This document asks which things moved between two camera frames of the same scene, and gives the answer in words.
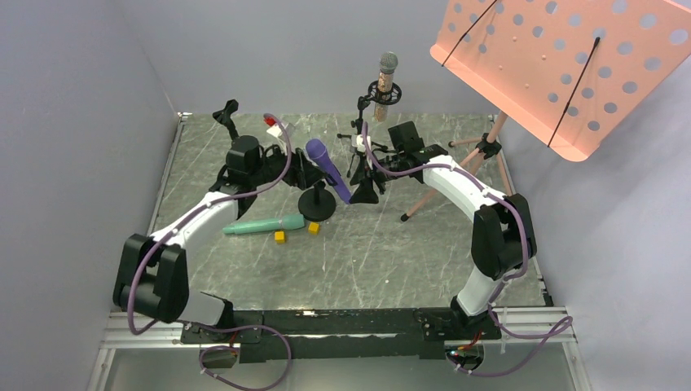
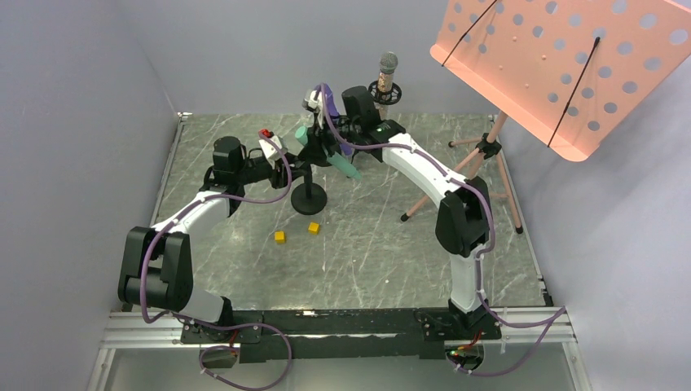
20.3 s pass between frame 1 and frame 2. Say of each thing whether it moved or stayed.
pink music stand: stayed
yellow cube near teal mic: stayed
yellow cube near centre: stayed
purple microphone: moved
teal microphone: moved
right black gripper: moved
